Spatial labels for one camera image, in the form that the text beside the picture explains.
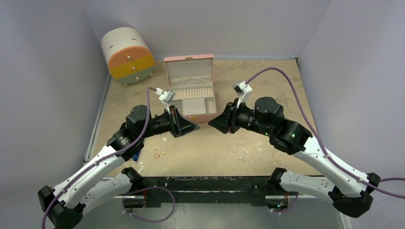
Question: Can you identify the blue stapler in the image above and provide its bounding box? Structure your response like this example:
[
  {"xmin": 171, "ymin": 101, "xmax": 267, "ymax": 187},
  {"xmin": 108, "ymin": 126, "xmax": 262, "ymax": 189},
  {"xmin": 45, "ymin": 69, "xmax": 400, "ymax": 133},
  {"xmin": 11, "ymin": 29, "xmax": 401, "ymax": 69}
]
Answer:
[{"xmin": 132, "ymin": 151, "xmax": 140, "ymax": 162}]

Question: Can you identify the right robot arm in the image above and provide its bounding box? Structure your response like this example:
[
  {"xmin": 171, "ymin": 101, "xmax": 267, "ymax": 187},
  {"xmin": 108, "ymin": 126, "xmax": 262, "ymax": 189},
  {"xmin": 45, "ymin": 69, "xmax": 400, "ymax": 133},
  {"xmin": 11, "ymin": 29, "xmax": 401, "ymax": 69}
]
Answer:
[{"xmin": 208, "ymin": 97, "xmax": 381, "ymax": 218}]

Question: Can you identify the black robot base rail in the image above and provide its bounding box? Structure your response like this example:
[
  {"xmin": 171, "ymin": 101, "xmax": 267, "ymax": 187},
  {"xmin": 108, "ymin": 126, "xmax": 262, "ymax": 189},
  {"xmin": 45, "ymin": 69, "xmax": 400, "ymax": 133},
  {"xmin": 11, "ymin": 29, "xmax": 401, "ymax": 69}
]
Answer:
[{"xmin": 121, "ymin": 167, "xmax": 299, "ymax": 209}]

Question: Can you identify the pink jewelry box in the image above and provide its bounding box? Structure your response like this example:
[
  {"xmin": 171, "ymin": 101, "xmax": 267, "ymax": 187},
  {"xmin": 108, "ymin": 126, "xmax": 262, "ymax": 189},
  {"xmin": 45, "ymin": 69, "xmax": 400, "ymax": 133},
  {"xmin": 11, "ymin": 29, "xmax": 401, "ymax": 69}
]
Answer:
[{"xmin": 164, "ymin": 54, "xmax": 218, "ymax": 124}]

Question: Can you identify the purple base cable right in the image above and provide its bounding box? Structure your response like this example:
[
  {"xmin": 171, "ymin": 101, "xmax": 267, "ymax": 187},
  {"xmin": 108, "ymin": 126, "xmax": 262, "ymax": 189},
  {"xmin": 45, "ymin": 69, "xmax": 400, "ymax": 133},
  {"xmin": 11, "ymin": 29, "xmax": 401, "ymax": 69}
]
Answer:
[{"xmin": 269, "ymin": 191, "xmax": 303, "ymax": 216}]

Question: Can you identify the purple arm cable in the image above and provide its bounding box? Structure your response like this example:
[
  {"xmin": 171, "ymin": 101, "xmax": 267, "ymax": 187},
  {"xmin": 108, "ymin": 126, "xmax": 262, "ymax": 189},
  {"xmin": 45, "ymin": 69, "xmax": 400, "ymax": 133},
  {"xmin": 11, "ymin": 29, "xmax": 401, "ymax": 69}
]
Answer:
[
  {"xmin": 245, "ymin": 67, "xmax": 405, "ymax": 200},
  {"xmin": 41, "ymin": 87, "xmax": 159, "ymax": 229}
]

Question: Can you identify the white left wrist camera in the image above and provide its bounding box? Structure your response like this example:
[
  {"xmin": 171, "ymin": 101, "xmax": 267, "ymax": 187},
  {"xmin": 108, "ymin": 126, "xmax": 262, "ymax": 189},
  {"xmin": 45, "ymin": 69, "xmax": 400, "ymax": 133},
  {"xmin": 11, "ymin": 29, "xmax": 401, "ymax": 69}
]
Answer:
[{"xmin": 155, "ymin": 88, "xmax": 176, "ymax": 111}]

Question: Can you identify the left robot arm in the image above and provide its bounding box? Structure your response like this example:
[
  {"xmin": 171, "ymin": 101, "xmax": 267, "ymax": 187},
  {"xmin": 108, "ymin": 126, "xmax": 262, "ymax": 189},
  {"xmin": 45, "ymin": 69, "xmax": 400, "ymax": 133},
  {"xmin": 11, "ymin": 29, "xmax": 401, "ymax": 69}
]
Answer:
[{"xmin": 38, "ymin": 105, "xmax": 200, "ymax": 229}]

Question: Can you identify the round pastel drawer organizer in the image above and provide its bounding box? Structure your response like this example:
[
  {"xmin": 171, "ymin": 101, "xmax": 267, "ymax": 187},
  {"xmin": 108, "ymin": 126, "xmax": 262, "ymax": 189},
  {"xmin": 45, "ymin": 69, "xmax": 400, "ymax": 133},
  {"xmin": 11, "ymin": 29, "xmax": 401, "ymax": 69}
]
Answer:
[{"xmin": 101, "ymin": 27, "xmax": 155, "ymax": 85}]

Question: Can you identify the aluminium frame rail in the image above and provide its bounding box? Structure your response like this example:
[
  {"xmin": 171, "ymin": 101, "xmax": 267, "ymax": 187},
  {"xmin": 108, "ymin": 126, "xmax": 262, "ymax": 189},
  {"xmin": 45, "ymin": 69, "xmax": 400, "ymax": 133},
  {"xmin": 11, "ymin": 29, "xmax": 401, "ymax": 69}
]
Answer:
[{"xmin": 90, "ymin": 176, "xmax": 345, "ymax": 200}]

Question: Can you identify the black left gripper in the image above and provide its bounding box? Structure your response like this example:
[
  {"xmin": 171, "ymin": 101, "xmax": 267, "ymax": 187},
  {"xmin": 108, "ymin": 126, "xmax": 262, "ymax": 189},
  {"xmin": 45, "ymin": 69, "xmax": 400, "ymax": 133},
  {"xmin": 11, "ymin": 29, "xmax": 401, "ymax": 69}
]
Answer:
[{"xmin": 139, "ymin": 105, "xmax": 199, "ymax": 139}]

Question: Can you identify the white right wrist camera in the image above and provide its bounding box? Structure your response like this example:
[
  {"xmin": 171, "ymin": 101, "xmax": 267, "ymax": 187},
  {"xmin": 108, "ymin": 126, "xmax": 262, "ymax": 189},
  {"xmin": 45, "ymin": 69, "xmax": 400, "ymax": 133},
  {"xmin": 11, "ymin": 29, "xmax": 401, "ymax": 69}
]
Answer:
[{"xmin": 233, "ymin": 81, "xmax": 253, "ymax": 107}]

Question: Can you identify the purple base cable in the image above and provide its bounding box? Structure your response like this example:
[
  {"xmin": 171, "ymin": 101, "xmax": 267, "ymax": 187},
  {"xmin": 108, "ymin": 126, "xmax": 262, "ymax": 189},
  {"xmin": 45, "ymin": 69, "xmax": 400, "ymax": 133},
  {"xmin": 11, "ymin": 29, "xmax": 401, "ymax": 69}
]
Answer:
[
  {"xmin": 122, "ymin": 186, "xmax": 176, "ymax": 223},
  {"xmin": 269, "ymin": 191, "xmax": 303, "ymax": 216}
]

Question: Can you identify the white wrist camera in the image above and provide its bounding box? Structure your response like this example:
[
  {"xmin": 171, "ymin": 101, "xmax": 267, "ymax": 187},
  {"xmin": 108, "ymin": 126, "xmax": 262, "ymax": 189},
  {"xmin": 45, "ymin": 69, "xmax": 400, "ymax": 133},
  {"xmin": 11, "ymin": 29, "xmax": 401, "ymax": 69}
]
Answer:
[
  {"xmin": 233, "ymin": 81, "xmax": 253, "ymax": 107},
  {"xmin": 155, "ymin": 88, "xmax": 176, "ymax": 111}
]

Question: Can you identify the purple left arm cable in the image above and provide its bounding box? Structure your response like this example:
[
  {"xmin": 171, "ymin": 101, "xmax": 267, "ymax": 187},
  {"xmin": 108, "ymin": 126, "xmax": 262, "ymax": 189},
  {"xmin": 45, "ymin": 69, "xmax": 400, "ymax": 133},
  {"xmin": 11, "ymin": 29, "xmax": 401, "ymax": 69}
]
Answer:
[{"xmin": 41, "ymin": 87, "xmax": 159, "ymax": 229}]

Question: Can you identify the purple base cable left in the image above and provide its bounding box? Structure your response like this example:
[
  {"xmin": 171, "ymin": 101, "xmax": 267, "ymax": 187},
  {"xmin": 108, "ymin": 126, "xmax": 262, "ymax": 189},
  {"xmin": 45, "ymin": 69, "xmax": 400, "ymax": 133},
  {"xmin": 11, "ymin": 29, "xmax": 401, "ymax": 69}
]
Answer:
[{"xmin": 122, "ymin": 186, "xmax": 176, "ymax": 223}]

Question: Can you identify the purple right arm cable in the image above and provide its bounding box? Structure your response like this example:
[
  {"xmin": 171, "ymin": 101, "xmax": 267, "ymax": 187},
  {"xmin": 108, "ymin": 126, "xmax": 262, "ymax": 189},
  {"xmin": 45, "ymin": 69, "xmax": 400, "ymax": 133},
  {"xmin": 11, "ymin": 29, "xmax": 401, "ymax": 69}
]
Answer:
[{"xmin": 245, "ymin": 67, "xmax": 405, "ymax": 200}]

